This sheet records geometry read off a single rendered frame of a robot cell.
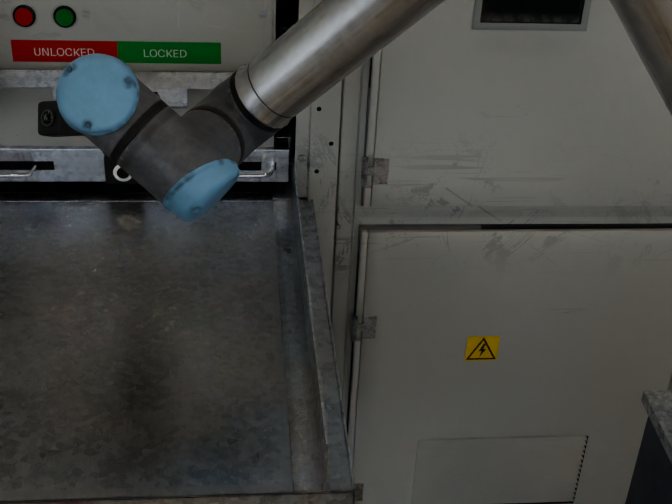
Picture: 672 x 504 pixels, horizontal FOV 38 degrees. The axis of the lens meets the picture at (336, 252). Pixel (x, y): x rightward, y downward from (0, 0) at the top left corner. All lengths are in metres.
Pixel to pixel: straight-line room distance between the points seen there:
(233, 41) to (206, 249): 0.33
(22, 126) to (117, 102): 0.57
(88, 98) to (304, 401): 0.43
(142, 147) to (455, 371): 0.92
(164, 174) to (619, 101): 0.82
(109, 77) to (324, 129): 0.56
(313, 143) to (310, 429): 0.59
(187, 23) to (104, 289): 0.44
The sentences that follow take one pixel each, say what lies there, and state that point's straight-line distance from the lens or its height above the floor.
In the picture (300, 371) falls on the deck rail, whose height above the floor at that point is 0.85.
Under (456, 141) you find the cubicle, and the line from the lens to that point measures 1.62.
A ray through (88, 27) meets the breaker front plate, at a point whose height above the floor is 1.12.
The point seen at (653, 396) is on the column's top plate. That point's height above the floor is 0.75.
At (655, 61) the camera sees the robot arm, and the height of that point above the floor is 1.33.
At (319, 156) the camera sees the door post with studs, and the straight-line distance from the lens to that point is 1.62.
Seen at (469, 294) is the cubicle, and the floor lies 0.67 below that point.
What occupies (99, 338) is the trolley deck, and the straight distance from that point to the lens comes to 1.33.
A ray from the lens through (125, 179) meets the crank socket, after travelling 1.65.
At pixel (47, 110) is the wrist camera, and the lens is 1.37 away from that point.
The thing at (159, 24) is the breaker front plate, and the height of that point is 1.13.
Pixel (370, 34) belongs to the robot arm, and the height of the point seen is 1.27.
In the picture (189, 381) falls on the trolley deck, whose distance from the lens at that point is 1.24.
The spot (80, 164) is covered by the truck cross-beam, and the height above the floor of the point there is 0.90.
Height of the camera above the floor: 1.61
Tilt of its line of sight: 30 degrees down
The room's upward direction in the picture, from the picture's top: 3 degrees clockwise
